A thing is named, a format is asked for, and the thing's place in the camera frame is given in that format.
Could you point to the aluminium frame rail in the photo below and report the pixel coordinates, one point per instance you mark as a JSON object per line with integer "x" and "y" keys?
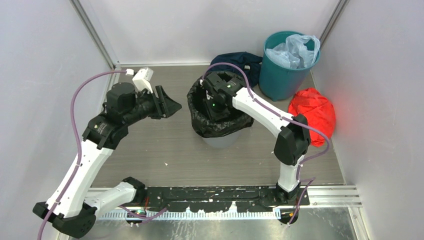
{"x": 96, "y": 130}

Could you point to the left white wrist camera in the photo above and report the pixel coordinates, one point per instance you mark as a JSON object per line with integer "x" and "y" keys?
{"x": 141, "y": 78}

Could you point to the teal plastic bucket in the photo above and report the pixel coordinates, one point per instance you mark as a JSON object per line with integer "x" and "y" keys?
{"x": 279, "y": 83}

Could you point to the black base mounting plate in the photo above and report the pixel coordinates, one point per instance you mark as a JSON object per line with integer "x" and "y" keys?
{"x": 218, "y": 199}

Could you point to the grey translucent trash bin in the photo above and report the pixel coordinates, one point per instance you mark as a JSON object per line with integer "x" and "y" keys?
{"x": 223, "y": 141}

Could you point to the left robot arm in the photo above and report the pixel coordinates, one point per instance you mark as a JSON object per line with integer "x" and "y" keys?
{"x": 70, "y": 210}

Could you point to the red cloth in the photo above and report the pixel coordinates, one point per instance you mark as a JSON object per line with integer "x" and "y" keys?
{"x": 317, "y": 108}

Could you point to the light blue plastic bag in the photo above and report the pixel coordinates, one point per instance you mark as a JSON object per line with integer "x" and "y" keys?
{"x": 297, "y": 52}

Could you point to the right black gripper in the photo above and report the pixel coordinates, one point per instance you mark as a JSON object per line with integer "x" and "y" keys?
{"x": 217, "y": 117}

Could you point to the black trash bag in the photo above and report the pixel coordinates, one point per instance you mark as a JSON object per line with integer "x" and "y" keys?
{"x": 200, "y": 122}

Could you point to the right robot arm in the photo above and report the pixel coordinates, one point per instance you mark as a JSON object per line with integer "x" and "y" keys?
{"x": 291, "y": 132}

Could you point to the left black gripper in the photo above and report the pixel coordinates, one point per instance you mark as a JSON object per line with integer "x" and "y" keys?
{"x": 164, "y": 106}

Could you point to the dark navy cloth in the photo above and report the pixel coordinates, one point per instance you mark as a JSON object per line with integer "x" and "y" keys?
{"x": 250, "y": 64}

